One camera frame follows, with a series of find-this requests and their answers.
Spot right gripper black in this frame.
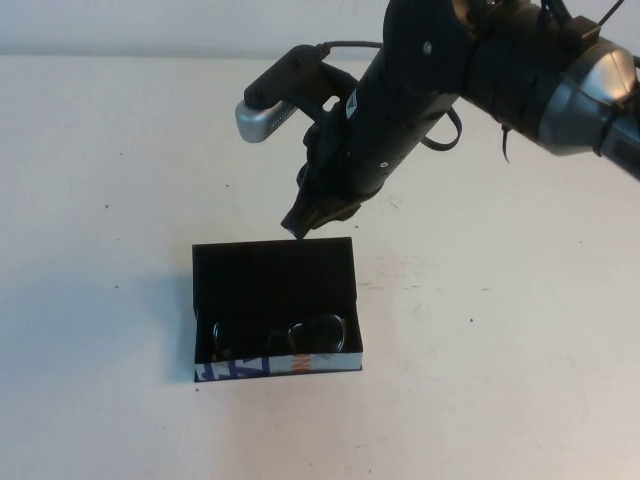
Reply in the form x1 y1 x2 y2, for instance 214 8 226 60
280 87 442 239

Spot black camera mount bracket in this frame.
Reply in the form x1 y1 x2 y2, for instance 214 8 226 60
294 62 359 136

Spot thin black camera cable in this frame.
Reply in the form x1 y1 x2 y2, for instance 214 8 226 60
312 39 386 54

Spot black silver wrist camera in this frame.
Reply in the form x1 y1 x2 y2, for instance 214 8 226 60
233 43 329 145

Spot black patterned glasses case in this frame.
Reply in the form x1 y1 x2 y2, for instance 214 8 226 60
191 237 364 385

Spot black strap loop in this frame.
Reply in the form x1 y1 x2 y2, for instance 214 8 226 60
419 107 464 151

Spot black frame sunglasses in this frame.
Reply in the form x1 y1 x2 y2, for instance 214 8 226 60
209 312 349 359

